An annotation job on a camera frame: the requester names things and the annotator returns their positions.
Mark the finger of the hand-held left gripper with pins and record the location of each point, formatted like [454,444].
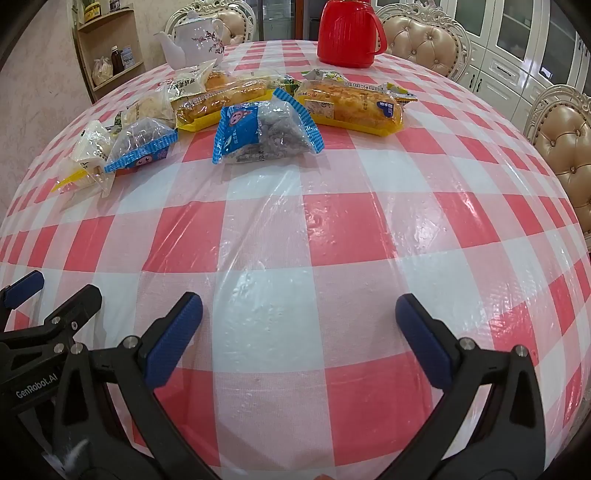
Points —
[69,309]
[25,288]

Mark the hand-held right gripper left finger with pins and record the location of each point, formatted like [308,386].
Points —
[173,344]

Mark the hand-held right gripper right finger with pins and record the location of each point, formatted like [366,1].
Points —
[422,344]

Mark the white packet with yellow end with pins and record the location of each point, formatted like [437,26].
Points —
[90,147]

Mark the red white checkered tablecloth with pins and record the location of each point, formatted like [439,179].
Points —
[295,230]

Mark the small blue clear snack packet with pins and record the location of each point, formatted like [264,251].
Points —
[138,143]

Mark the clear packet of white pastry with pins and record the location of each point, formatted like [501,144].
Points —
[145,108]

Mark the pale plastic bag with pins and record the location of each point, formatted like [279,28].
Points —
[102,71]

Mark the large blue clear snack packet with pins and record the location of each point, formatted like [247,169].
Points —
[258,129]

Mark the long bread in yellow tray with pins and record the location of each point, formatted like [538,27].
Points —
[217,104]

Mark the brown glass bottle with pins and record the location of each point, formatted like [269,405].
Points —
[117,60]

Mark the cream tufted ornate chair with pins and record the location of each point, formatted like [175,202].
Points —
[568,143]
[425,41]
[235,23]

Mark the yellow cake packet blue label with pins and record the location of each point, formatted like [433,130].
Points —
[351,106]

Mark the small blue box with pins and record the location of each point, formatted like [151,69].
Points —
[128,59]

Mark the white printed bread packet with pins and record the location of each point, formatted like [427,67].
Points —
[189,81]

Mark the clear packet of golden bread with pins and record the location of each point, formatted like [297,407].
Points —
[219,81]

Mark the green pea snack packet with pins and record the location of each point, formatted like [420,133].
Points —
[288,87]

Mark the wooden corner shelf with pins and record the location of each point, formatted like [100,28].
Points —
[111,21]

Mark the yellow label jar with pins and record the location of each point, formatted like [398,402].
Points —
[92,13]

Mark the white floral teapot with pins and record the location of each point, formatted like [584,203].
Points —
[198,44]

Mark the small dark jar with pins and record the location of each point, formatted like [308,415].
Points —
[115,5]

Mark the white glass-door cabinet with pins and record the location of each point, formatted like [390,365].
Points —
[508,46]

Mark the red thermos jug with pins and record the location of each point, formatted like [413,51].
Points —
[346,32]

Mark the dark glass door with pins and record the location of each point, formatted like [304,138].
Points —
[281,18]

